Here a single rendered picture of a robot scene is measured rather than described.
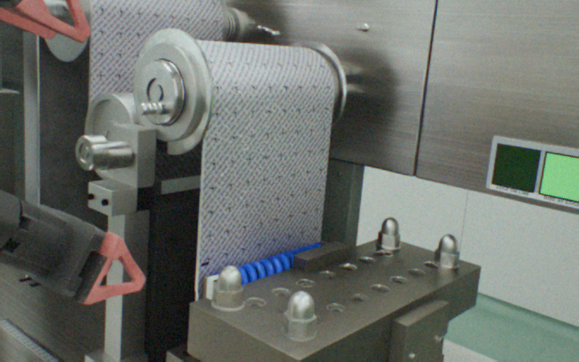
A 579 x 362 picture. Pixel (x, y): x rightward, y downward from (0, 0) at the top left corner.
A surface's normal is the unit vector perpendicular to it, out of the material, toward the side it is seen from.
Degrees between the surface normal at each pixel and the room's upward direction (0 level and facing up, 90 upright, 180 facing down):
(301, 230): 90
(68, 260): 58
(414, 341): 90
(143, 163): 90
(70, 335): 0
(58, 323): 0
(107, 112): 90
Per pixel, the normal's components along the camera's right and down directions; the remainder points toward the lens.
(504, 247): -0.66, 0.11
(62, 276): -0.52, -0.42
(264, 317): 0.08, -0.97
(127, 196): 0.74, 0.19
